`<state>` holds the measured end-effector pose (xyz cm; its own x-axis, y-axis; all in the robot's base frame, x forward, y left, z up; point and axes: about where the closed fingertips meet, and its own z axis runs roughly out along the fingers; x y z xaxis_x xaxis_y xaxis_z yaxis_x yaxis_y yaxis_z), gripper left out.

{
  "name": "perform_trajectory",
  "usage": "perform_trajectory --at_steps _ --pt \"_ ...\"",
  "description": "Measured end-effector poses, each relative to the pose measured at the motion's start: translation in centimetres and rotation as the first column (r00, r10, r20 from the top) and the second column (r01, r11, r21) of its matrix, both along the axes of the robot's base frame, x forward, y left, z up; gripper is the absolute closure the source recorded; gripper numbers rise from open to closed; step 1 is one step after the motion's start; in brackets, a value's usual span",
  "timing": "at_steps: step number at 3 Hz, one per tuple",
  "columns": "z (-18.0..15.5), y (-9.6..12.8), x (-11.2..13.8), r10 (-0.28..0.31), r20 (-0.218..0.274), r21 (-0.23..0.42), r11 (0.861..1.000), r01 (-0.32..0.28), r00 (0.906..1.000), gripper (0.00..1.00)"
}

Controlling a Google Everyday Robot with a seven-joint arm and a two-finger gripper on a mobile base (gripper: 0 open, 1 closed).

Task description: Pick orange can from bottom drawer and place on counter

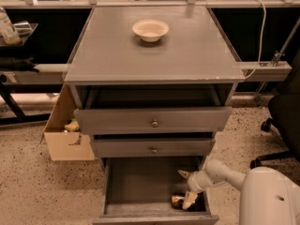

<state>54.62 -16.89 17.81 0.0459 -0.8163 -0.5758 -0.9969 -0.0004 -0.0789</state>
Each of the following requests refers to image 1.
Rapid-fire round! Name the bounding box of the grey middle drawer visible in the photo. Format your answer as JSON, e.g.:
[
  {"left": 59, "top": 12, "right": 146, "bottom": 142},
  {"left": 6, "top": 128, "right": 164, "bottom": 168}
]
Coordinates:
[{"left": 91, "top": 132, "right": 216, "bottom": 158}]

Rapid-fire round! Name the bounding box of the plastic bottle green label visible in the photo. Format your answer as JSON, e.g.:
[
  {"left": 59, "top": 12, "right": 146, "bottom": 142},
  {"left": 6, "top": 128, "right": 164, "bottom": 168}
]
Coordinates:
[{"left": 0, "top": 6, "right": 21, "bottom": 45}]

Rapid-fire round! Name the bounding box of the yellow item in box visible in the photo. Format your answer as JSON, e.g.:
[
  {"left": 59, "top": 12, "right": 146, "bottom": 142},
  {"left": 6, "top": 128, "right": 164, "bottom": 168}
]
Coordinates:
[{"left": 65, "top": 120, "right": 80, "bottom": 132}]

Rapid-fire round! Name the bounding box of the grey bottom drawer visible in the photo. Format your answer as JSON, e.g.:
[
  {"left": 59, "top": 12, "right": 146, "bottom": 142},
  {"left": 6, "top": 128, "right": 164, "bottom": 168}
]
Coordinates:
[{"left": 93, "top": 157, "right": 218, "bottom": 225}]

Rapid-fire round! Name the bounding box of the black bag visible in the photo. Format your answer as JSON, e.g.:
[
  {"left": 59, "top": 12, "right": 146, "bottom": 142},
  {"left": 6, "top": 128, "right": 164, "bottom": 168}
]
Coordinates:
[{"left": 0, "top": 57, "right": 39, "bottom": 73}]

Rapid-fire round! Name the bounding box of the black office chair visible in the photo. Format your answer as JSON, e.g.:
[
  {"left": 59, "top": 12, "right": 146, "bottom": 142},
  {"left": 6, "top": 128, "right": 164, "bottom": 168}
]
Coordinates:
[{"left": 250, "top": 52, "right": 300, "bottom": 169}]

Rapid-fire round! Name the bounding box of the metal clamp rod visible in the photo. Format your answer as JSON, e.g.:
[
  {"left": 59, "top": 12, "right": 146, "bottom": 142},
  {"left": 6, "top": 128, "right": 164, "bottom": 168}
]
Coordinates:
[{"left": 269, "top": 17, "right": 300, "bottom": 67}]

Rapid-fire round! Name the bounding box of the orange soda can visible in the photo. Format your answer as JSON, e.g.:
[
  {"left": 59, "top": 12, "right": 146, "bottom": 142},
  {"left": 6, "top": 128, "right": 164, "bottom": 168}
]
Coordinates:
[{"left": 172, "top": 194, "right": 186, "bottom": 209}]

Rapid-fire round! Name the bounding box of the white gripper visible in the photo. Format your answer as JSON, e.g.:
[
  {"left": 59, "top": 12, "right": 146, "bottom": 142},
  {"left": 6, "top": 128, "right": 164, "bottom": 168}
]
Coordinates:
[{"left": 177, "top": 170, "right": 216, "bottom": 210}]

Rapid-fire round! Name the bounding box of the grey top drawer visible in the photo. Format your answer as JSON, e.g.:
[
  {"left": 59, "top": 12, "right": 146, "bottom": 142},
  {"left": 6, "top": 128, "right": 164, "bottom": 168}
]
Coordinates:
[{"left": 74, "top": 88, "right": 232, "bottom": 135}]

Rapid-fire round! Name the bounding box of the white bowl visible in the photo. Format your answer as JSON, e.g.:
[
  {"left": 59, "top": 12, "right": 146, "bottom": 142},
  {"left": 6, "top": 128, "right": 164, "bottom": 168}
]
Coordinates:
[{"left": 132, "top": 20, "right": 169, "bottom": 42}]

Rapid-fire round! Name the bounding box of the grey drawer cabinet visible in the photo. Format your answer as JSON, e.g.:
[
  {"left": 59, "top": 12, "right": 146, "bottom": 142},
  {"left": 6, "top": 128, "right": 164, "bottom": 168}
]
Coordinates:
[{"left": 64, "top": 5, "right": 247, "bottom": 173}]

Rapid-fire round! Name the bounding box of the grey drawer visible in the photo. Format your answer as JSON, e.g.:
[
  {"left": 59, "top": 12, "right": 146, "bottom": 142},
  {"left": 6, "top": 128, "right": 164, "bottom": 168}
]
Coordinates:
[
  {"left": 91, "top": 132, "right": 216, "bottom": 158},
  {"left": 74, "top": 88, "right": 232, "bottom": 135},
  {"left": 93, "top": 157, "right": 218, "bottom": 225}
]

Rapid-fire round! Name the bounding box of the dark side shelf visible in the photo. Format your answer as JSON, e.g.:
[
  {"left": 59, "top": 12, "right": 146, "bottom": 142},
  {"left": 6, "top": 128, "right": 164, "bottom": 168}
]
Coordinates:
[{"left": 0, "top": 22, "right": 39, "bottom": 49}]

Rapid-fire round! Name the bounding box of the shiny foil packet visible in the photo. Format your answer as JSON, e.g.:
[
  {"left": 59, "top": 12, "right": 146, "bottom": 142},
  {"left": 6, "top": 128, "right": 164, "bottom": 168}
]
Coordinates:
[{"left": 14, "top": 21, "right": 33, "bottom": 37}]

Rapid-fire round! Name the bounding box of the cardboard box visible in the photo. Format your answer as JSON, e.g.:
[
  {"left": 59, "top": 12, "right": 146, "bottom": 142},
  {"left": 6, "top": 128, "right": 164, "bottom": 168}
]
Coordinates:
[{"left": 43, "top": 85, "right": 95, "bottom": 160}]

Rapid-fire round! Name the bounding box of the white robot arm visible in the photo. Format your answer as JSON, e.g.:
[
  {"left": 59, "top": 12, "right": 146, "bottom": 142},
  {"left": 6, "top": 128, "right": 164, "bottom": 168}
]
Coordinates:
[{"left": 178, "top": 159, "right": 300, "bottom": 225}]

